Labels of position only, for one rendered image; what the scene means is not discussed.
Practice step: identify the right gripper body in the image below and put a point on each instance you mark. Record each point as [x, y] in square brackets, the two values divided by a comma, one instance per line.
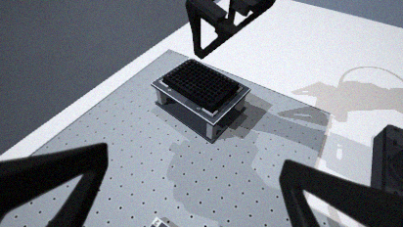
[241, 6]

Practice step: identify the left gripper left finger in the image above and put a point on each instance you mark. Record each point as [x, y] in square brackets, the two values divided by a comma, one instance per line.
[25, 179]

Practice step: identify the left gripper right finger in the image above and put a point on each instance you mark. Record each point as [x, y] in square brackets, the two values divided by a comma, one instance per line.
[369, 206]

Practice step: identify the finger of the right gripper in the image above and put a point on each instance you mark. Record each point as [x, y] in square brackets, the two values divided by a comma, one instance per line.
[224, 29]
[246, 21]

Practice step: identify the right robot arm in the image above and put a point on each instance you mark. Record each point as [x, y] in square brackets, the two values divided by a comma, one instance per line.
[392, 160]

